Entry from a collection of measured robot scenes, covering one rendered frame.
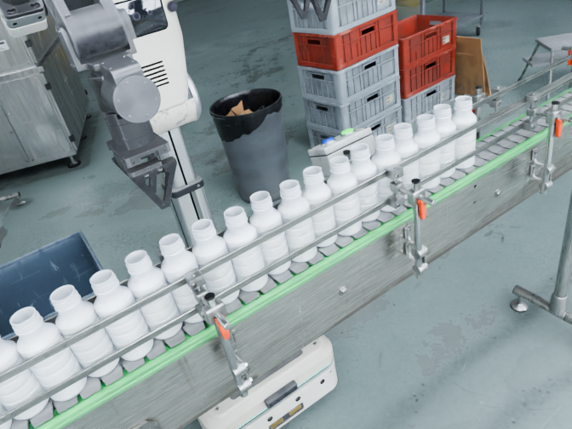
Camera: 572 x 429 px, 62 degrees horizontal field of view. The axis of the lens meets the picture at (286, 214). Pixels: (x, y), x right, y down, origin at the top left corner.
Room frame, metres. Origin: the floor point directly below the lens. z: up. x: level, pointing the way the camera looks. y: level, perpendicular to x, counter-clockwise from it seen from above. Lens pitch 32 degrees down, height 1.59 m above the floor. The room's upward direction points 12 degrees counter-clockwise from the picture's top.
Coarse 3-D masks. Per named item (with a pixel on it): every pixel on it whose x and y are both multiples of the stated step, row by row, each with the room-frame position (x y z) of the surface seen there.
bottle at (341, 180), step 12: (336, 156) 0.84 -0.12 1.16; (336, 168) 0.80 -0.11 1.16; (348, 168) 0.81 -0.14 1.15; (336, 180) 0.80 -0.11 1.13; (348, 180) 0.80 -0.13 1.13; (336, 192) 0.79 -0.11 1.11; (336, 204) 0.80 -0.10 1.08; (348, 204) 0.79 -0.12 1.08; (336, 216) 0.80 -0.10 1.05; (348, 216) 0.79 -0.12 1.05; (348, 228) 0.79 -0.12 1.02; (360, 228) 0.80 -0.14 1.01
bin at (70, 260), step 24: (72, 240) 1.13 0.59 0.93; (24, 264) 1.07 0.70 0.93; (48, 264) 1.09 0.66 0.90; (72, 264) 1.11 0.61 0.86; (96, 264) 1.02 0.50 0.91; (0, 288) 1.03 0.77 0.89; (24, 288) 1.05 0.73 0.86; (48, 288) 1.08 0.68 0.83; (0, 312) 1.02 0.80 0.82; (48, 312) 1.06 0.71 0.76
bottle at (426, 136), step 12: (420, 120) 0.92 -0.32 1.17; (432, 120) 0.91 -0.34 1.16; (420, 132) 0.92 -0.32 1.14; (432, 132) 0.91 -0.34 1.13; (420, 144) 0.91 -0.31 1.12; (432, 144) 0.90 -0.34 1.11; (432, 156) 0.90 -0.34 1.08; (420, 168) 0.91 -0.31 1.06; (432, 168) 0.90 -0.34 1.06; (432, 180) 0.90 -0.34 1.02
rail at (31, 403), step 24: (480, 120) 0.96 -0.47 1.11; (360, 216) 0.79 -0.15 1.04; (264, 240) 0.69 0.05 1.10; (216, 264) 0.65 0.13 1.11; (168, 288) 0.61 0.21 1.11; (240, 288) 0.66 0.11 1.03; (120, 312) 0.57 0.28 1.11; (192, 312) 0.62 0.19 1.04; (72, 336) 0.54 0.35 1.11; (144, 336) 0.58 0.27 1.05; (24, 408) 0.49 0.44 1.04
